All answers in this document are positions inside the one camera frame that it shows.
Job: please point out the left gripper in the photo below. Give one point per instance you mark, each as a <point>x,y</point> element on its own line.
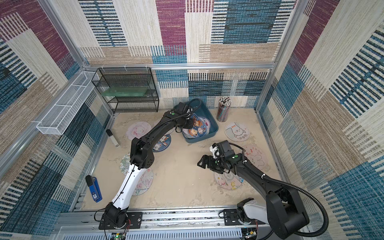
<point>191,126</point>

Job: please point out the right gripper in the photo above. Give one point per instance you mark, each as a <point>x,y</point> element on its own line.
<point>212,162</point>

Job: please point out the blue character coaster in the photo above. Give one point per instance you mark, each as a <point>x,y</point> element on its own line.
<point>200,125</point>

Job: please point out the white daisy coaster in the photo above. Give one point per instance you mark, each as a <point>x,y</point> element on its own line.
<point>125,164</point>

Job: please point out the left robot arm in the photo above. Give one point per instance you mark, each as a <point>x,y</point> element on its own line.
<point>142,157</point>

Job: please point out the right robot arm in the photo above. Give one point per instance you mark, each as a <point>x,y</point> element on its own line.
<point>285,211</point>

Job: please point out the teal plastic storage box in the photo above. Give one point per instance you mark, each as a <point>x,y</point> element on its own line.
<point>204,112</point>

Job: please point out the cream cartoon coaster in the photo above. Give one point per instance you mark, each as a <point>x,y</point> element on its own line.
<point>228,181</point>

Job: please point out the dark blue cartoon coaster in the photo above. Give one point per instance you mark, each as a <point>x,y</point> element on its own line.
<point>162,144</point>

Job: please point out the white dog coaster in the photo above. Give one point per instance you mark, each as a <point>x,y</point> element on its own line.
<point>237,132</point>

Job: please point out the pink rabbit coaster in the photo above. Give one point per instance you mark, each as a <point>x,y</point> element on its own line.
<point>256,156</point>

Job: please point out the pink kitty coaster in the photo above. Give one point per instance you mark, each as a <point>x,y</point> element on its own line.
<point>137,130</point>

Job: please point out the cup of colored pencils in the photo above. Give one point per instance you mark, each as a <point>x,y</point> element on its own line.
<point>223,110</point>

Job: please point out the green board on shelf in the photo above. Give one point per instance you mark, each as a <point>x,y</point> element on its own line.
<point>125,92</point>

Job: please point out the pink blossom coaster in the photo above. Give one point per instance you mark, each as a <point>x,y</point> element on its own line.
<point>144,183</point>

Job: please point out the white marker black cap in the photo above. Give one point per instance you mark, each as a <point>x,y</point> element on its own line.
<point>112,138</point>

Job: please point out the blue handheld device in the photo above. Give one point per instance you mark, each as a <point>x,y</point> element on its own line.
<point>94,188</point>

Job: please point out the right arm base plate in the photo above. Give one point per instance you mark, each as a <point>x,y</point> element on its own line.
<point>246,217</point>

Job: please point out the black wire shelf rack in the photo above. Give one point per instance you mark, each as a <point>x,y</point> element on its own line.
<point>125,77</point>

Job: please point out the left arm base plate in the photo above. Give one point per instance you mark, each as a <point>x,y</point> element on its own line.
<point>125,221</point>

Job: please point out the white wire mesh basket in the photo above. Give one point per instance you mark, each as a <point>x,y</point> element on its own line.
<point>59,117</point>

